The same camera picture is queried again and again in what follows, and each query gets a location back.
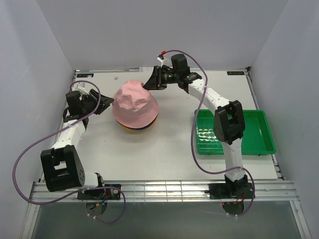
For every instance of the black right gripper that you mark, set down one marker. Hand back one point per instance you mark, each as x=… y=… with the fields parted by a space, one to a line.
x=155 y=81

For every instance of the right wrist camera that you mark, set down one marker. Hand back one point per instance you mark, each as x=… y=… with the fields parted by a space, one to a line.
x=163 y=60

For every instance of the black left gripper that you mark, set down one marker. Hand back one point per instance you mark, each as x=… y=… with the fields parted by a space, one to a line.
x=104 y=103

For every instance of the blue beanie hat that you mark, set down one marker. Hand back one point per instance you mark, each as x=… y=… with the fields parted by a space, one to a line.
x=149 y=125

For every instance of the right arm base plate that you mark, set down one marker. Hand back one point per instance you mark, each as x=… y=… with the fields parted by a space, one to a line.
x=223 y=191

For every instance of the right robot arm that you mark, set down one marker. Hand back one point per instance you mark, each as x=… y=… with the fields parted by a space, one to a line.
x=229 y=124

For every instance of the yellow bucket hat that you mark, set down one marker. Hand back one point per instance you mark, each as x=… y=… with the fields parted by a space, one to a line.
x=136 y=131

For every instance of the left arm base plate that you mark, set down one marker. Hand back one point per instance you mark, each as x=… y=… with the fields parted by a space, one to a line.
x=104 y=194

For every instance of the green plastic tray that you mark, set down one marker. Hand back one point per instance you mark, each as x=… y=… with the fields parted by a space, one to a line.
x=257 y=138

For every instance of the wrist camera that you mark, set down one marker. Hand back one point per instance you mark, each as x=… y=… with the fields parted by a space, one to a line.
x=79 y=87
x=163 y=60

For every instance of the pink hat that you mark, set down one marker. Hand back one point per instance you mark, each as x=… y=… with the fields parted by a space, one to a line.
x=134 y=106

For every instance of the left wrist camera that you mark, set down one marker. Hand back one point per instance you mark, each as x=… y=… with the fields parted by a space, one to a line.
x=79 y=87

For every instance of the aluminium front rail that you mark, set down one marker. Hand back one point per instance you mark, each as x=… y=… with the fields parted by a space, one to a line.
x=194 y=191

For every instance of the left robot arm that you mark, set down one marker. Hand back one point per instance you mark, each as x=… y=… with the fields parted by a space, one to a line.
x=61 y=164

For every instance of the paper label strip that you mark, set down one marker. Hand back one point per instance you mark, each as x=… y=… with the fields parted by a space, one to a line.
x=146 y=69

